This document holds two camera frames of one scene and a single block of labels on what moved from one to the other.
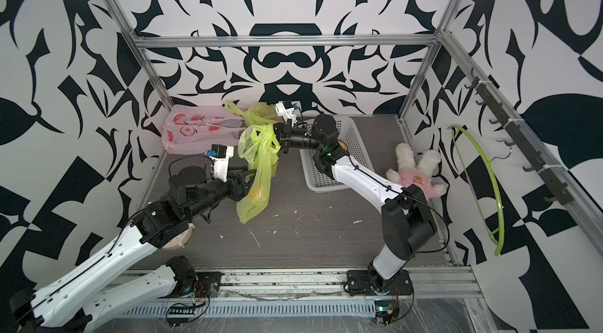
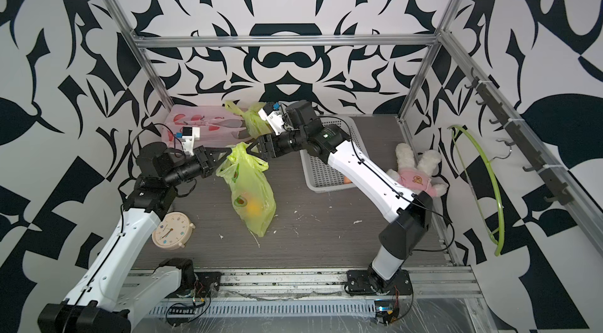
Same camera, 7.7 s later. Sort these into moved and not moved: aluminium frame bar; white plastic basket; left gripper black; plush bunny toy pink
Moved: left gripper black
Not moved: aluminium frame bar; plush bunny toy pink; white plastic basket
